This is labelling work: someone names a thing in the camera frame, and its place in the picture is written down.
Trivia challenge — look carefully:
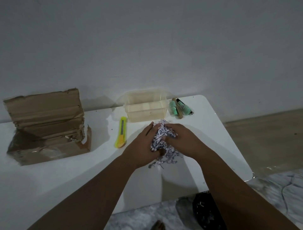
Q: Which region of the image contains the person's right hand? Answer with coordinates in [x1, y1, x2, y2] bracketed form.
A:
[164, 123, 207, 159]

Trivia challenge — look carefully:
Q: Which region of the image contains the person's left hand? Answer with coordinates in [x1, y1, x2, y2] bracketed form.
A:
[121, 122, 166, 169]

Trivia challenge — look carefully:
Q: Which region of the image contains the pile of shredded paper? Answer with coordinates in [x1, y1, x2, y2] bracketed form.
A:
[148, 119, 179, 169]

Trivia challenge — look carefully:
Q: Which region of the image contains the person's left forearm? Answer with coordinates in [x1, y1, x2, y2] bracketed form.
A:
[27, 153, 140, 230]

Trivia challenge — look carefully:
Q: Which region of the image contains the person's right forearm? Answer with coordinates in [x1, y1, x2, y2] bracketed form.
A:
[187, 147, 300, 230]

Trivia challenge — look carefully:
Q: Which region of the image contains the brown slim tube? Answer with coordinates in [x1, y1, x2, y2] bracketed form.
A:
[172, 97, 185, 119]

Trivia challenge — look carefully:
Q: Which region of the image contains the mint green bottle black cap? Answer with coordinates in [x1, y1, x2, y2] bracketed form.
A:
[176, 98, 195, 116]

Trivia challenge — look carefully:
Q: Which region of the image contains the clear plastic container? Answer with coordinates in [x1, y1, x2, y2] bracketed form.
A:
[123, 90, 171, 123]

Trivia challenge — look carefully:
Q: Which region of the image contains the yellow utility knife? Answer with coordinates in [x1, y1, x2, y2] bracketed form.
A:
[114, 116, 128, 149]

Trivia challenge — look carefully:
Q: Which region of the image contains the black plastic bag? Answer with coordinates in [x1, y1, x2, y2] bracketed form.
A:
[192, 191, 228, 230]

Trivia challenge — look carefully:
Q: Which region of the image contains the open brown cardboard box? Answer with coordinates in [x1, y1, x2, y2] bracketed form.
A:
[3, 88, 92, 166]

